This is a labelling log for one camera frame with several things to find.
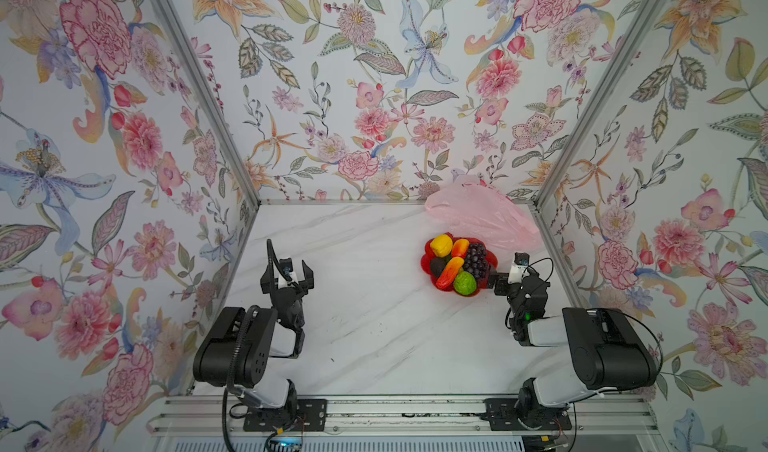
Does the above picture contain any dark purple grape bunch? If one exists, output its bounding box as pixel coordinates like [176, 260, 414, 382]
[463, 243, 490, 282]

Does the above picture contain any yellow lemon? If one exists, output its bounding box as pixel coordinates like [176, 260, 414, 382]
[429, 234, 454, 258]

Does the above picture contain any red flower-shaped plate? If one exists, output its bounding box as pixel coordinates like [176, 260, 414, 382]
[420, 233, 498, 297]

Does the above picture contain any pink plastic bag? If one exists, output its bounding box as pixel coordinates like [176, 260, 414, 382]
[425, 175, 543, 252]

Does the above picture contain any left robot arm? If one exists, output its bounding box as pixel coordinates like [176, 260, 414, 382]
[193, 259, 314, 410]

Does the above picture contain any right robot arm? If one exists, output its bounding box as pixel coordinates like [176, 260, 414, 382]
[489, 267, 661, 414]

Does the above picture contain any green lime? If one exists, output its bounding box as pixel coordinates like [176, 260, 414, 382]
[453, 271, 478, 297]

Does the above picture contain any small orange red mango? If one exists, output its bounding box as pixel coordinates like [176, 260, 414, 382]
[451, 239, 471, 258]

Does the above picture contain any large orange red mango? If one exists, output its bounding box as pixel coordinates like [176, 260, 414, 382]
[436, 257, 464, 290]

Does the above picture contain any dark avocado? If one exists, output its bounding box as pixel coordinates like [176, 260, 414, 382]
[429, 257, 451, 279]

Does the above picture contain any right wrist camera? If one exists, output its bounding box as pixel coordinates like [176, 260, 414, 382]
[507, 252, 530, 284]

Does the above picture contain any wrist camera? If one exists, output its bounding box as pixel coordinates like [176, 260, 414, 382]
[507, 252, 530, 284]
[277, 258, 298, 288]

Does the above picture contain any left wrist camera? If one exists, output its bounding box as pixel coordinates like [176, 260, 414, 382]
[277, 258, 298, 288]

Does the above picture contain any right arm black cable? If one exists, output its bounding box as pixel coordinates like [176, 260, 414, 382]
[527, 256, 665, 387]

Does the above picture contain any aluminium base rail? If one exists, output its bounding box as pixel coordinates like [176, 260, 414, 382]
[148, 394, 660, 439]

